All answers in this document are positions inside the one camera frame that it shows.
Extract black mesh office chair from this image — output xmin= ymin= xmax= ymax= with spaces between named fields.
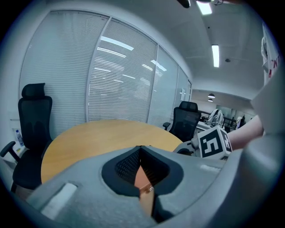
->
xmin=0 ymin=82 xmax=53 ymax=193
xmin=162 ymin=101 xmax=202 ymax=143

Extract white office desk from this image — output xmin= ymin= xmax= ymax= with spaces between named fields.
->
xmin=195 ymin=121 xmax=215 ymax=132

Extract rectangular ceiling light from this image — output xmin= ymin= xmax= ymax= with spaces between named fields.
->
xmin=211 ymin=44 xmax=220 ymax=68
xmin=195 ymin=0 xmax=213 ymax=15

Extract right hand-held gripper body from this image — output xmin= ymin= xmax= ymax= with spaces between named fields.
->
xmin=173 ymin=126 xmax=233 ymax=161

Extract brown cardboard box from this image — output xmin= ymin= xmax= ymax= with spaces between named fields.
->
xmin=134 ymin=164 xmax=155 ymax=217

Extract clear plastic water bottle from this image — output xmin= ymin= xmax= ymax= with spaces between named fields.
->
xmin=15 ymin=129 xmax=25 ymax=147

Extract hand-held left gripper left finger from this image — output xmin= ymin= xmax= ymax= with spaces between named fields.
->
xmin=26 ymin=145 xmax=158 ymax=228

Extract white striped chair back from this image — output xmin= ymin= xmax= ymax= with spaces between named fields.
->
xmin=236 ymin=115 xmax=245 ymax=130
xmin=206 ymin=109 xmax=224 ymax=128

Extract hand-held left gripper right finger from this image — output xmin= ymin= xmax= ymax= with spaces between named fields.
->
xmin=139 ymin=145 xmax=226 ymax=224

